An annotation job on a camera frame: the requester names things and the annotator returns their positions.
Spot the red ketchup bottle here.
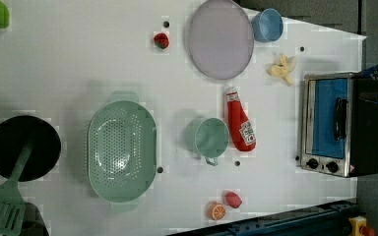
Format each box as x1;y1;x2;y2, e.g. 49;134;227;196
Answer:
225;87;256;152

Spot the green oval strainer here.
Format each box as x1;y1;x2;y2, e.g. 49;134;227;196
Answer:
88;91;157;212

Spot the green mug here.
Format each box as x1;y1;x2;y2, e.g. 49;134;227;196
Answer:
184;117;229;166

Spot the red toy strawberry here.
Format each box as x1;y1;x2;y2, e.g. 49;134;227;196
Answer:
154;32;169;49

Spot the lilac round plate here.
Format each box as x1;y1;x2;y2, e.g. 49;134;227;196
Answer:
187;0;254;80

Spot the toy orange half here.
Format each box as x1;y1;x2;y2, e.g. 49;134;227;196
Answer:
209;203;226;220

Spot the peeled toy banana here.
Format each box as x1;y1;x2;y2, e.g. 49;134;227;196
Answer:
268;55;296;86

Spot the blue bowl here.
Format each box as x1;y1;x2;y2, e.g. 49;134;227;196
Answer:
251;8;284;42

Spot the silver toaster oven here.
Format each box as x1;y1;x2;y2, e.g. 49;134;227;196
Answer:
300;73;378;178

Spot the black frying pan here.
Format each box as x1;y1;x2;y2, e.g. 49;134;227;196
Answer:
0;115;62;182

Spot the yellow red clamp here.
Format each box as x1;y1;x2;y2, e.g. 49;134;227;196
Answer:
348;216;376;236

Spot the green slotted spatula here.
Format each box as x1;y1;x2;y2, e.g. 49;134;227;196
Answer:
0;142;32;236

